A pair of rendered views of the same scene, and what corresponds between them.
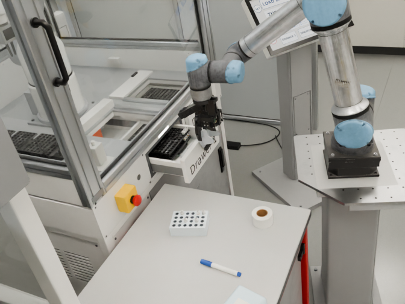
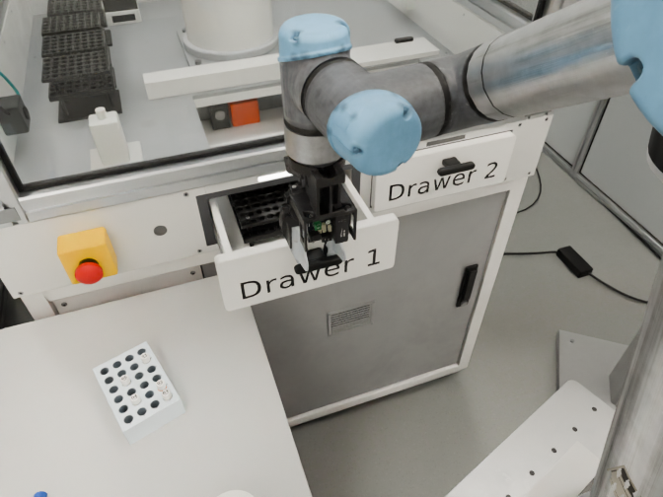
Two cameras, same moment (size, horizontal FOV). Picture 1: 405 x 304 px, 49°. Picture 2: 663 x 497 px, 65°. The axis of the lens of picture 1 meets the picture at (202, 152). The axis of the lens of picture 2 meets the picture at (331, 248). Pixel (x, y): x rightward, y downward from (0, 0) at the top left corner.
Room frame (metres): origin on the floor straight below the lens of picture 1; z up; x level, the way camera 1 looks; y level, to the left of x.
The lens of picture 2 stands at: (1.01, -0.39, 1.46)
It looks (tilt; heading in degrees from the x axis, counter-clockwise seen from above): 44 degrees down; 40
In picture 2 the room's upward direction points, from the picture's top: straight up
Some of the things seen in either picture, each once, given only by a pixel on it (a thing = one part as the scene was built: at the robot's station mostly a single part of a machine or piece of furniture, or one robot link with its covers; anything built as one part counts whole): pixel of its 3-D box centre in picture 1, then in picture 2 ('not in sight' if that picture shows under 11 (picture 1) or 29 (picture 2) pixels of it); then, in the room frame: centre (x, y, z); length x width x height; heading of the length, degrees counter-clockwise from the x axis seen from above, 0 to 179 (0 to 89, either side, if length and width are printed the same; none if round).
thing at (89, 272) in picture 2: (135, 199); (89, 270); (1.20, 0.25, 0.88); 0.04 x 0.03 x 0.04; 149
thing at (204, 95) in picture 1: (201, 91); (318, 136); (1.42, -0.04, 1.13); 0.08 x 0.08 x 0.05
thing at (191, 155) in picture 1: (201, 149); (311, 261); (1.44, 0.00, 0.87); 0.29 x 0.02 x 0.11; 149
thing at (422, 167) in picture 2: (201, 106); (443, 171); (1.78, -0.03, 0.87); 0.29 x 0.02 x 0.11; 149
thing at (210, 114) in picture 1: (206, 112); (319, 194); (1.41, -0.04, 1.05); 0.09 x 0.08 x 0.12; 59
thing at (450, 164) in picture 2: not in sight; (453, 165); (1.77, -0.06, 0.91); 0.07 x 0.04 x 0.01; 149
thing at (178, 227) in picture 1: (190, 223); (138, 390); (1.15, 0.09, 0.78); 0.12 x 0.08 x 0.04; 76
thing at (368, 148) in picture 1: (353, 132); not in sight; (1.33, -0.55, 0.90); 0.15 x 0.15 x 0.10
